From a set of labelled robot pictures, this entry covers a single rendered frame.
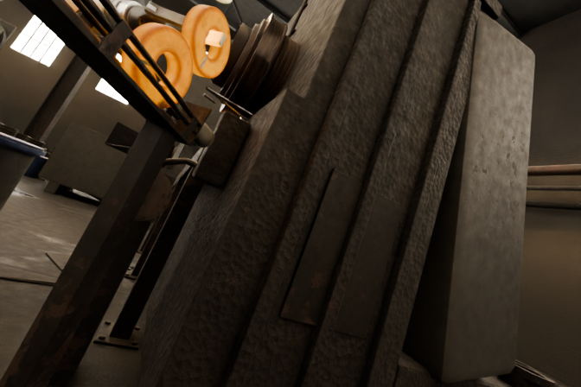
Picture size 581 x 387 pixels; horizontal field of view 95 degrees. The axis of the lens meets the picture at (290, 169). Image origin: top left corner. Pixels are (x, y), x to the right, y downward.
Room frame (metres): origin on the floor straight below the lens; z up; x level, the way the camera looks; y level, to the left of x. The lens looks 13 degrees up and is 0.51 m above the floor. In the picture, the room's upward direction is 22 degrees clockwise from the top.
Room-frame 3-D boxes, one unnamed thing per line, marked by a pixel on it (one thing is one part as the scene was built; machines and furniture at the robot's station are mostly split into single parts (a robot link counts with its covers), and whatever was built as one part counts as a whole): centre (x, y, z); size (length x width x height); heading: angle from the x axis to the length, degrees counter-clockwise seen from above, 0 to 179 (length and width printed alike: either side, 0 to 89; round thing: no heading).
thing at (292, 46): (1.11, 0.26, 1.11); 0.47 x 0.10 x 0.47; 22
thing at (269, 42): (1.08, 0.33, 1.11); 0.47 x 0.06 x 0.47; 22
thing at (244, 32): (1.05, 0.42, 1.11); 0.28 x 0.06 x 0.28; 22
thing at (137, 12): (0.60, 0.45, 0.85); 0.09 x 0.08 x 0.07; 78
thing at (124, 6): (0.61, 0.52, 0.85); 0.09 x 0.06 x 0.09; 168
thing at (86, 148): (3.37, 2.01, 0.39); 1.03 x 0.83 x 0.79; 116
